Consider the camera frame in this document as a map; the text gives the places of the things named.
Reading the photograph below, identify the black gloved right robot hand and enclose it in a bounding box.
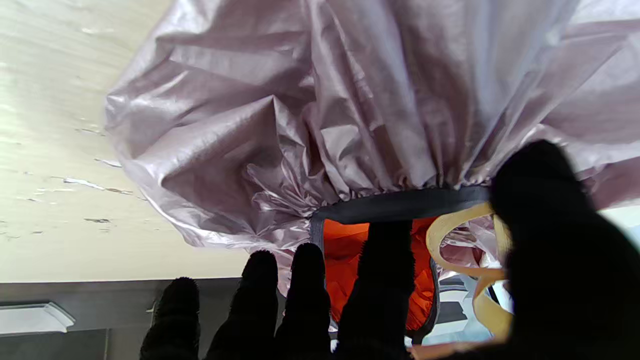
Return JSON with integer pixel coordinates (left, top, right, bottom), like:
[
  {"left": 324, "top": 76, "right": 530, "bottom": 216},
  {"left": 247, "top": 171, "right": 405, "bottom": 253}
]
[{"left": 140, "top": 140, "right": 640, "bottom": 360}]

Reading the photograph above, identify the cream yellow cloth garment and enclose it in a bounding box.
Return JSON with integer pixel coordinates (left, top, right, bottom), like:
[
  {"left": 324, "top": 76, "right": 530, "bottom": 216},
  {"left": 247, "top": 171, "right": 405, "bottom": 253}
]
[{"left": 425, "top": 202, "right": 516, "bottom": 360}]

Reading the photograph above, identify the white ceiling light panel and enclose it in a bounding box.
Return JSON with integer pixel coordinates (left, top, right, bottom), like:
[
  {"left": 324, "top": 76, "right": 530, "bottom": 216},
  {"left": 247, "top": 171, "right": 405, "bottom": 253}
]
[{"left": 0, "top": 301, "right": 76, "bottom": 335}]

